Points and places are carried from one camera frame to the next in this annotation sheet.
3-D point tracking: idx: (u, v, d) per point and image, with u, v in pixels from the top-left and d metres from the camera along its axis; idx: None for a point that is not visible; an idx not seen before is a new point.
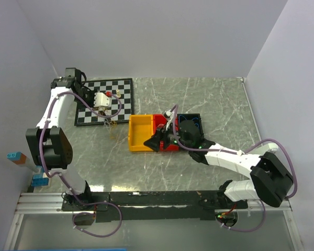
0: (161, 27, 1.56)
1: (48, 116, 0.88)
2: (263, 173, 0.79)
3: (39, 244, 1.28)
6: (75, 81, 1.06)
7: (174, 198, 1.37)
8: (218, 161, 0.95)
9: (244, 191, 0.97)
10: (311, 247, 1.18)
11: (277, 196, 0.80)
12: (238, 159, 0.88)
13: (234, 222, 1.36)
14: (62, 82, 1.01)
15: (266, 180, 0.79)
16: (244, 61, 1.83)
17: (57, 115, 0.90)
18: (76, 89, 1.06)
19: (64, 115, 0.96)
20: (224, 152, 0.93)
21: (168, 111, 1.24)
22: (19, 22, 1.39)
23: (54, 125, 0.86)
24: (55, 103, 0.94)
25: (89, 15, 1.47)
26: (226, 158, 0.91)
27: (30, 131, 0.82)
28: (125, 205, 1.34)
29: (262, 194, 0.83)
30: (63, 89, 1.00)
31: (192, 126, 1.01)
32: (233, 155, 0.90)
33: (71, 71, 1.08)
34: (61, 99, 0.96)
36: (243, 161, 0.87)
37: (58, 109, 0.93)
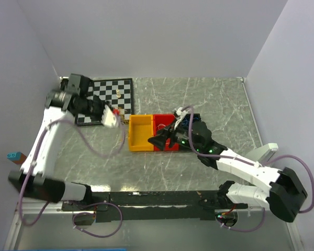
0: (161, 27, 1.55)
1: (34, 157, 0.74)
2: (283, 191, 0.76)
3: (39, 244, 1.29)
6: (77, 97, 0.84)
7: (174, 198, 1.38)
8: (231, 169, 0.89)
9: (250, 198, 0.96)
10: (311, 247, 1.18)
11: (292, 214, 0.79)
12: (255, 172, 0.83)
13: (234, 222, 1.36)
14: (59, 100, 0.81)
15: (286, 198, 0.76)
16: (245, 61, 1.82)
17: (45, 156, 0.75)
18: (76, 107, 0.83)
19: (55, 148, 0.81)
20: (238, 162, 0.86)
21: (179, 109, 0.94)
22: (18, 21, 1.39)
23: (39, 171, 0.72)
24: (45, 134, 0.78)
25: (89, 15, 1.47)
26: (242, 168, 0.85)
27: (12, 175, 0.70)
28: (125, 205, 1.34)
29: (276, 209, 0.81)
30: (57, 111, 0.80)
31: (205, 128, 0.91)
32: (249, 166, 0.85)
33: (75, 79, 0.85)
34: (53, 130, 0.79)
36: (261, 174, 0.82)
37: (48, 145, 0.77)
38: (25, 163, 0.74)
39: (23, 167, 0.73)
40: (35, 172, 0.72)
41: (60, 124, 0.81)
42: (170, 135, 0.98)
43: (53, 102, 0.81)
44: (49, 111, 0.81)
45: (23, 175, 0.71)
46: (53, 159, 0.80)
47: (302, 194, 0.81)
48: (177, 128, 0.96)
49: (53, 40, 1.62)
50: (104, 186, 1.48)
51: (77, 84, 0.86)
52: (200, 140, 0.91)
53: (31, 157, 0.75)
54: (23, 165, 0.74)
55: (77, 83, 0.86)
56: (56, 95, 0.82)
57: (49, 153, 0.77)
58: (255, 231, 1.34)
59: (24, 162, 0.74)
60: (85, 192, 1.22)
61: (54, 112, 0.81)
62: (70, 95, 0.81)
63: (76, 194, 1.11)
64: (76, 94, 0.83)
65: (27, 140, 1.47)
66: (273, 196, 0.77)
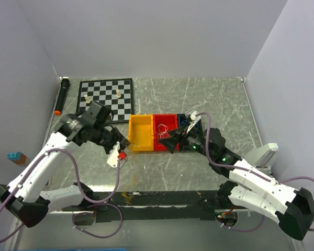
0: (161, 27, 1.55)
1: (23, 181, 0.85)
2: (299, 212, 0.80)
3: (39, 244, 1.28)
6: (88, 127, 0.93)
7: (174, 198, 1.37)
8: (245, 181, 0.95)
9: (258, 207, 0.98)
10: (311, 247, 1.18)
11: (302, 232, 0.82)
12: (271, 189, 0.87)
13: (234, 222, 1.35)
14: (69, 128, 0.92)
15: (299, 218, 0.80)
16: (245, 61, 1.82)
17: (32, 182, 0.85)
18: (82, 137, 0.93)
19: (48, 174, 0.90)
20: (253, 175, 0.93)
21: (193, 114, 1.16)
22: (18, 22, 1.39)
23: (20, 195, 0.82)
24: (42, 159, 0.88)
25: (89, 15, 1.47)
26: (257, 183, 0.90)
27: (0, 191, 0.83)
28: (125, 205, 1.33)
29: (287, 227, 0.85)
30: (62, 138, 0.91)
31: (219, 137, 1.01)
32: (266, 182, 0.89)
33: (95, 109, 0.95)
34: (51, 156, 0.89)
36: (277, 192, 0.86)
37: (40, 172, 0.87)
38: (14, 181, 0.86)
39: (10, 185, 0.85)
40: (17, 195, 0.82)
41: (59, 152, 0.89)
42: (181, 138, 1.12)
43: (63, 127, 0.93)
44: (56, 135, 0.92)
45: (7, 192, 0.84)
46: (42, 184, 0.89)
47: None
48: (189, 132, 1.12)
49: (53, 40, 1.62)
50: (104, 185, 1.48)
51: (93, 115, 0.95)
52: (214, 147, 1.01)
53: (21, 178, 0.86)
54: (11, 183, 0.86)
55: (94, 113, 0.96)
56: (68, 122, 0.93)
57: (38, 180, 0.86)
58: (255, 231, 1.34)
59: (13, 181, 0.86)
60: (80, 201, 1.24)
61: (58, 138, 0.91)
62: (80, 126, 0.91)
63: (67, 202, 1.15)
64: (88, 126, 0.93)
65: (28, 140, 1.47)
66: (288, 216, 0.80)
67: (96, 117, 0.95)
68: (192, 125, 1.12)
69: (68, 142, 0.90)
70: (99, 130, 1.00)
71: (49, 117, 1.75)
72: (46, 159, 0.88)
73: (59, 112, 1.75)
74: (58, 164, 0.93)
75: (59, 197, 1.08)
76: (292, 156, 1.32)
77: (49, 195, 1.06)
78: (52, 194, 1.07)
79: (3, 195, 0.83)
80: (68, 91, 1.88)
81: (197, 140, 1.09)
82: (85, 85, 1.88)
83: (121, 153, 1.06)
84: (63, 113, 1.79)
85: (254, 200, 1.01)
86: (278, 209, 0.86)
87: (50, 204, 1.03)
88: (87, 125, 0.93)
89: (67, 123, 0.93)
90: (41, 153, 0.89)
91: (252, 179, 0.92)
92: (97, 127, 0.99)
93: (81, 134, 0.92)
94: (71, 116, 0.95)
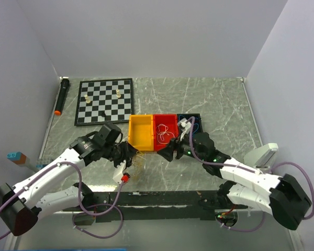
0: (161, 27, 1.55)
1: (30, 184, 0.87)
2: (282, 196, 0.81)
3: (39, 245, 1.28)
6: (98, 150, 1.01)
7: (174, 198, 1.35)
8: (234, 177, 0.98)
9: (253, 202, 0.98)
10: (311, 247, 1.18)
11: (293, 220, 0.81)
12: (256, 179, 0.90)
13: (234, 221, 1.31)
14: (82, 147, 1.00)
15: (285, 203, 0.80)
16: (244, 61, 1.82)
17: (38, 187, 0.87)
18: (92, 158, 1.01)
19: (53, 183, 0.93)
20: (240, 169, 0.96)
21: (183, 122, 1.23)
22: (19, 22, 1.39)
23: (24, 197, 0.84)
24: (53, 169, 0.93)
25: (89, 15, 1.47)
26: (244, 175, 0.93)
27: (6, 189, 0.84)
28: (125, 205, 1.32)
29: (279, 216, 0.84)
30: (74, 156, 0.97)
31: (206, 139, 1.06)
32: (251, 173, 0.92)
33: (105, 132, 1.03)
34: (62, 168, 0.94)
36: (261, 181, 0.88)
37: (47, 179, 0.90)
38: (21, 183, 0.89)
39: (17, 187, 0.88)
40: (21, 196, 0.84)
41: (70, 166, 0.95)
42: (177, 146, 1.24)
43: (77, 146, 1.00)
44: (70, 151, 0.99)
45: (12, 192, 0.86)
46: (45, 193, 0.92)
47: (302, 201, 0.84)
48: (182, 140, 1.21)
49: (53, 40, 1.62)
50: (104, 185, 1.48)
51: (103, 137, 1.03)
52: (204, 149, 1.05)
53: (29, 181, 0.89)
54: (18, 184, 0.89)
55: (104, 136, 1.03)
56: (83, 142, 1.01)
57: (44, 186, 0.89)
58: (255, 231, 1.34)
59: (20, 183, 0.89)
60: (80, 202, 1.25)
61: (73, 153, 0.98)
62: (92, 149, 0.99)
63: (66, 205, 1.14)
64: (98, 148, 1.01)
65: (28, 140, 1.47)
66: (272, 202, 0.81)
67: (105, 139, 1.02)
68: (185, 133, 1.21)
69: (80, 159, 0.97)
70: (109, 149, 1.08)
71: (49, 117, 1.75)
72: (57, 169, 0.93)
73: (59, 112, 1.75)
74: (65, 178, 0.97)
75: (53, 203, 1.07)
76: (292, 156, 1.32)
77: (43, 202, 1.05)
78: (46, 200, 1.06)
79: (7, 194, 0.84)
80: (68, 91, 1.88)
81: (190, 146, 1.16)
82: (85, 85, 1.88)
83: (123, 177, 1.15)
84: (63, 113, 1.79)
85: (250, 195, 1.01)
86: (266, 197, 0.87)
87: (43, 212, 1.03)
88: (97, 148, 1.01)
89: (81, 144, 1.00)
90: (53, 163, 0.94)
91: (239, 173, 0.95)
92: (107, 146, 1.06)
93: (91, 155, 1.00)
94: (86, 138, 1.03)
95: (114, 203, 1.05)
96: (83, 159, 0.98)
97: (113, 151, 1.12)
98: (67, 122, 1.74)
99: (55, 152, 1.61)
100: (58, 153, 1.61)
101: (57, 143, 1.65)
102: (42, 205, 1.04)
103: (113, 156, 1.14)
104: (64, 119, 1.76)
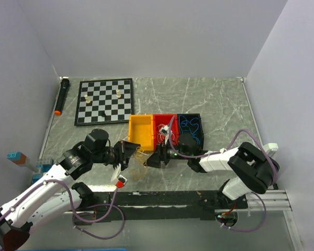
0: (161, 27, 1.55)
1: (15, 205, 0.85)
2: (239, 161, 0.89)
3: (39, 245, 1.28)
6: (86, 163, 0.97)
7: (174, 198, 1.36)
8: (209, 164, 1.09)
9: (236, 185, 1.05)
10: (311, 247, 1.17)
11: (259, 180, 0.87)
12: (220, 156, 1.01)
13: (234, 222, 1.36)
14: (69, 162, 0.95)
15: (244, 167, 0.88)
16: (244, 62, 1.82)
17: (24, 208, 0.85)
18: (80, 172, 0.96)
19: (42, 201, 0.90)
20: (212, 155, 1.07)
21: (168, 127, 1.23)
22: (18, 21, 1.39)
23: (11, 218, 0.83)
24: (39, 187, 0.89)
25: (89, 15, 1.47)
26: (212, 157, 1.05)
27: None
28: (126, 205, 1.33)
29: (248, 182, 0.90)
30: (60, 173, 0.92)
31: (188, 139, 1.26)
32: (216, 154, 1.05)
33: (90, 143, 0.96)
34: (48, 186, 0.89)
36: (224, 155, 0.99)
37: (34, 198, 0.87)
38: (8, 204, 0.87)
39: (3, 207, 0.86)
40: (7, 217, 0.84)
41: (57, 183, 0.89)
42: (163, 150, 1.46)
43: (64, 161, 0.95)
44: (56, 167, 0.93)
45: None
46: (34, 210, 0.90)
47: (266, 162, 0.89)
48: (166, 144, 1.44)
49: (53, 40, 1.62)
50: (104, 185, 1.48)
51: (90, 147, 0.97)
52: (189, 149, 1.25)
53: (15, 201, 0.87)
54: (5, 205, 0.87)
55: (90, 146, 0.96)
56: (70, 157, 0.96)
57: (31, 206, 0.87)
58: (256, 231, 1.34)
59: (7, 203, 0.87)
60: (79, 203, 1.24)
61: (59, 170, 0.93)
62: (80, 164, 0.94)
63: (63, 210, 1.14)
64: (86, 162, 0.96)
65: (27, 140, 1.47)
66: (233, 167, 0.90)
67: (92, 149, 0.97)
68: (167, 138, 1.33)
69: (67, 175, 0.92)
70: (100, 156, 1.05)
71: (49, 117, 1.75)
72: (44, 187, 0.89)
73: (59, 112, 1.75)
74: (54, 193, 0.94)
75: (46, 214, 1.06)
76: (292, 156, 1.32)
77: (35, 214, 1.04)
78: (38, 211, 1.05)
79: None
80: (68, 91, 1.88)
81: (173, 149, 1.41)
82: (85, 85, 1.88)
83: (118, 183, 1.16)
84: (63, 113, 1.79)
85: (235, 180, 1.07)
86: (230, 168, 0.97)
87: (35, 225, 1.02)
88: (85, 162, 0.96)
89: (68, 159, 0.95)
90: (40, 181, 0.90)
91: (210, 157, 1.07)
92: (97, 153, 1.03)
93: (80, 170, 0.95)
94: (73, 151, 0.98)
95: (112, 202, 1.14)
96: (70, 176, 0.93)
97: (105, 157, 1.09)
98: (67, 122, 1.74)
99: (54, 152, 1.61)
100: (58, 153, 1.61)
101: (57, 143, 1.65)
102: (34, 218, 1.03)
103: (107, 160, 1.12)
104: (64, 119, 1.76)
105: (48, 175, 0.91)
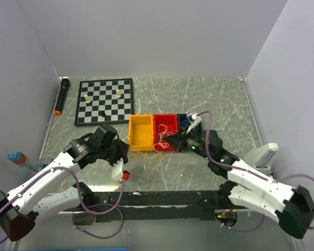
0: (161, 27, 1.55)
1: (22, 191, 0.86)
2: (295, 210, 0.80)
3: (39, 246, 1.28)
6: (92, 153, 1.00)
7: (174, 198, 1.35)
8: (242, 181, 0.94)
9: (257, 206, 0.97)
10: (311, 247, 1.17)
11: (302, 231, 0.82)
12: (268, 187, 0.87)
13: (234, 221, 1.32)
14: (77, 150, 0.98)
15: (298, 216, 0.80)
16: (244, 61, 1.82)
17: (31, 194, 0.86)
18: (86, 161, 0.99)
19: (48, 189, 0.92)
20: (251, 175, 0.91)
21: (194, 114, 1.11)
22: (18, 22, 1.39)
23: (18, 205, 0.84)
24: (46, 174, 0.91)
25: (89, 16, 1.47)
26: (254, 182, 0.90)
27: None
28: (125, 205, 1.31)
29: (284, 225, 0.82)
30: (68, 160, 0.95)
31: (215, 137, 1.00)
32: (262, 181, 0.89)
33: (100, 134, 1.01)
34: (55, 173, 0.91)
36: (275, 191, 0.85)
37: (41, 185, 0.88)
38: (14, 190, 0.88)
39: (10, 194, 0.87)
40: (14, 204, 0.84)
41: (64, 171, 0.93)
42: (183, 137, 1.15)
43: (71, 150, 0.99)
44: (64, 155, 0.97)
45: (6, 200, 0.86)
46: (40, 198, 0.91)
47: (313, 213, 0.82)
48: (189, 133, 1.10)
49: (53, 40, 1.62)
50: (104, 185, 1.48)
51: (99, 139, 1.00)
52: (213, 149, 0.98)
53: (22, 187, 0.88)
54: (12, 192, 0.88)
55: (100, 138, 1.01)
56: (78, 145, 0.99)
57: (38, 193, 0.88)
58: (256, 231, 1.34)
59: (14, 190, 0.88)
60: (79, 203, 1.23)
61: (67, 158, 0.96)
62: (87, 152, 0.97)
63: (66, 206, 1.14)
64: (92, 151, 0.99)
65: (27, 140, 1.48)
66: (285, 213, 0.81)
67: (101, 141, 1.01)
68: (192, 127, 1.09)
69: (75, 162, 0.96)
70: (105, 150, 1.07)
71: (49, 117, 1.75)
72: (51, 174, 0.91)
73: (59, 112, 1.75)
74: (59, 182, 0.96)
75: (51, 206, 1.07)
76: (292, 157, 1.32)
77: (41, 205, 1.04)
78: (43, 203, 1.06)
79: (1, 202, 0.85)
80: (68, 91, 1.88)
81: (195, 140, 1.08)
82: (85, 85, 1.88)
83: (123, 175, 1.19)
84: (63, 113, 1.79)
85: (255, 201, 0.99)
86: (277, 207, 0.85)
87: (40, 216, 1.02)
88: (92, 151, 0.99)
89: (76, 146, 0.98)
90: (46, 169, 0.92)
91: (250, 178, 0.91)
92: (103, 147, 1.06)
93: (87, 158, 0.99)
94: (80, 140, 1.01)
95: (117, 204, 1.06)
96: (78, 162, 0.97)
97: (111, 152, 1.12)
98: (67, 122, 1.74)
99: (54, 152, 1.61)
100: (58, 153, 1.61)
101: (57, 143, 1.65)
102: (40, 209, 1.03)
103: (109, 156, 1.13)
104: (64, 119, 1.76)
105: (55, 163, 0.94)
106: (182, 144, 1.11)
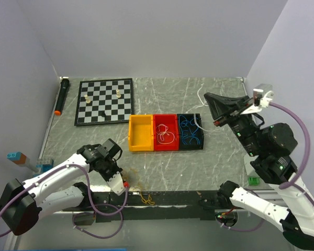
0: (161, 28, 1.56)
1: (38, 181, 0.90)
2: None
3: (39, 246, 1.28)
6: (101, 159, 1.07)
7: (174, 198, 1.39)
8: (290, 196, 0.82)
9: (261, 213, 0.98)
10: None
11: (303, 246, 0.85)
12: None
13: (234, 222, 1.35)
14: (89, 155, 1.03)
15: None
16: (244, 61, 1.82)
17: (47, 185, 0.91)
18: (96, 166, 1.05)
19: (60, 183, 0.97)
20: (305, 198, 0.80)
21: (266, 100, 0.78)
22: (18, 21, 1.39)
23: (33, 193, 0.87)
24: (62, 169, 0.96)
25: (89, 16, 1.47)
26: (304, 206, 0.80)
27: (14, 184, 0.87)
28: (125, 205, 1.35)
29: (289, 237, 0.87)
30: (81, 162, 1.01)
31: (290, 139, 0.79)
32: (313, 207, 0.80)
33: (109, 144, 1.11)
34: (70, 170, 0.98)
36: None
37: (56, 178, 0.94)
38: (30, 180, 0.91)
39: (26, 182, 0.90)
40: (30, 192, 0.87)
41: (78, 169, 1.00)
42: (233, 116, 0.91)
43: (82, 152, 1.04)
44: (77, 157, 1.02)
45: (21, 187, 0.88)
46: (51, 192, 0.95)
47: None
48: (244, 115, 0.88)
49: (53, 40, 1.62)
50: (104, 185, 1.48)
51: (107, 149, 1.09)
52: (277, 151, 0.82)
53: (37, 178, 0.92)
54: (27, 181, 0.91)
55: (108, 148, 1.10)
56: (89, 149, 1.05)
57: (52, 185, 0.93)
58: (256, 231, 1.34)
59: (29, 179, 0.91)
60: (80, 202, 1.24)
61: (79, 158, 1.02)
62: (98, 156, 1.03)
63: (66, 205, 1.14)
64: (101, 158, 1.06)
65: (27, 140, 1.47)
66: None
67: (109, 151, 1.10)
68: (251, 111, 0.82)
69: (87, 163, 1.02)
70: (108, 163, 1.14)
71: (49, 117, 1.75)
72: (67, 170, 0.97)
73: (59, 112, 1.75)
74: (69, 180, 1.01)
75: (54, 203, 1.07)
76: None
77: (44, 202, 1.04)
78: (46, 199, 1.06)
79: (17, 189, 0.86)
80: (68, 90, 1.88)
81: (249, 128, 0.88)
82: (85, 85, 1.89)
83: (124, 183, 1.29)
84: (63, 113, 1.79)
85: (261, 207, 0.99)
86: (305, 231, 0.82)
87: (44, 212, 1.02)
88: (101, 157, 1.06)
89: (87, 150, 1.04)
90: (62, 163, 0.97)
91: (304, 202, 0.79)
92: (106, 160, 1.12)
93: (96, 162, 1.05)
94: (91, 146, 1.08)
95: (124, 205, 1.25)
96: (89, 164, 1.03)
97: (110, 166, 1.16)
98: (67, 122, 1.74)
99: (55, 152, 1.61)
100: (58, 153, 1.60)
101: (57, 143, 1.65)
102: (42, 205, 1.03)
103: (110, 168, 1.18)
104: (64, 119, 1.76)
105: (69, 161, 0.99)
106: (228, 123, 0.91)
